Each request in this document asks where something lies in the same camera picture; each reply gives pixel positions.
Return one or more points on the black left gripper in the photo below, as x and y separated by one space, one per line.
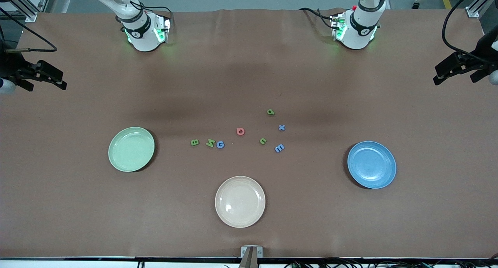
483 51

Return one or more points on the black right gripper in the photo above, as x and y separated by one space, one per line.
8 65

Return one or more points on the green letter B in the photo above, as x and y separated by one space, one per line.
195 142

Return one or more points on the green letter N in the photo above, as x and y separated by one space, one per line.
210 143

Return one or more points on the blue letter G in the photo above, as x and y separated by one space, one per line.
220 144

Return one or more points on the blue letter m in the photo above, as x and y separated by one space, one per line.
279 148

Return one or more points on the red letter Q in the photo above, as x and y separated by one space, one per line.
238 131

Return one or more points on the green letter u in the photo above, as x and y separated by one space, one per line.
263 141

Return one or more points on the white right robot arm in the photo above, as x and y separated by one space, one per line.
142 36

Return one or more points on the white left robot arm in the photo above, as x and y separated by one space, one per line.
360 30

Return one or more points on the green plate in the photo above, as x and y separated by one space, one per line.
130 149

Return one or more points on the blue plate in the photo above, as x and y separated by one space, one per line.
371 165

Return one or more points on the brown table mat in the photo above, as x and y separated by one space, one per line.
116 221

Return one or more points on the beige plate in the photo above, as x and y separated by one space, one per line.
240 202

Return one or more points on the aluminium frame profile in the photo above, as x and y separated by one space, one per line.
31 16
472 12

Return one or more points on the white table edge rail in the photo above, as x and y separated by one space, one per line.
78 264

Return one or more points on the metal bracket with wedge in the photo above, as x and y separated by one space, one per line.
251 252

